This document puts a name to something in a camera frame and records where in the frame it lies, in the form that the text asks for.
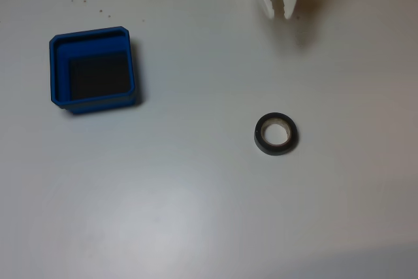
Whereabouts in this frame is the blue plastic box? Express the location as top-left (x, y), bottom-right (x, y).
top-left (48, 25), bottom-right (137, 116)

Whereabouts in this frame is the black tape roll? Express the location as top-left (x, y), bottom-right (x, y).
top-left (253, 112), bottom-right (300, 157)

